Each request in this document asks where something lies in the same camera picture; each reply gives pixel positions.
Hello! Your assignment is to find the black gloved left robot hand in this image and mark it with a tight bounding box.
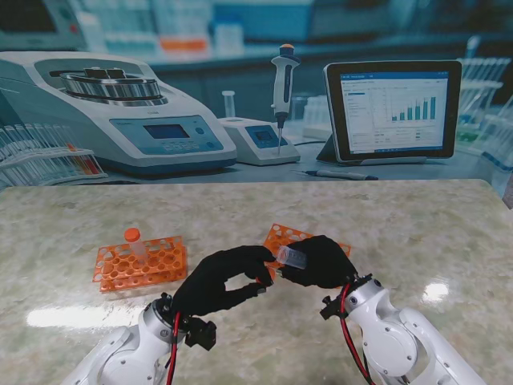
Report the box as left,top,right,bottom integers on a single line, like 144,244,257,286
172,245,277,318

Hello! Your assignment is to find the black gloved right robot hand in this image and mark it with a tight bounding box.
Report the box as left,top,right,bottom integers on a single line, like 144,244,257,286
276,235,360,290

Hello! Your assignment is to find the clear plastic test tube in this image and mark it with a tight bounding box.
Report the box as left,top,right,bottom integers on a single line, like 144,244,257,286
127,238,150,266
277,245,309,269

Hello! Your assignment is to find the empty orange test tube rack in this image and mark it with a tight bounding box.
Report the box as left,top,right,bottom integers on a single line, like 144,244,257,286
92,235,189,294

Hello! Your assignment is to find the printed laboratory backdrop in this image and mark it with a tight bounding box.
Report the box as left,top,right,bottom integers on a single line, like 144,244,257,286
0,0,513,198

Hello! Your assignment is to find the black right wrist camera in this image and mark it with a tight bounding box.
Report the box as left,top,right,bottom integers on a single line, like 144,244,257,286
319,295,345,321

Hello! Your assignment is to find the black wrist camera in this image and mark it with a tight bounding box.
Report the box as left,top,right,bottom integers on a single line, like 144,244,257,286
184,316,218,352
319,295,345,321

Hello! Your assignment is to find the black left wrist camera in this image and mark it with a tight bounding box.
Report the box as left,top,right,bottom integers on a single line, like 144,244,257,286
184,316,218,352

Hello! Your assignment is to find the red left arm cable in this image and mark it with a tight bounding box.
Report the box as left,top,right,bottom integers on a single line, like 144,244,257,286
166,312,184,385

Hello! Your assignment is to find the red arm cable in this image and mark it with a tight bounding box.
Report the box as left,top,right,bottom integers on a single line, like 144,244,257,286
339,284,372,385
166,312,184,385

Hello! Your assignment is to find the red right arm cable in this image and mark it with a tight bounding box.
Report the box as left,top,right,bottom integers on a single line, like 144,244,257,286
339,284,372,385

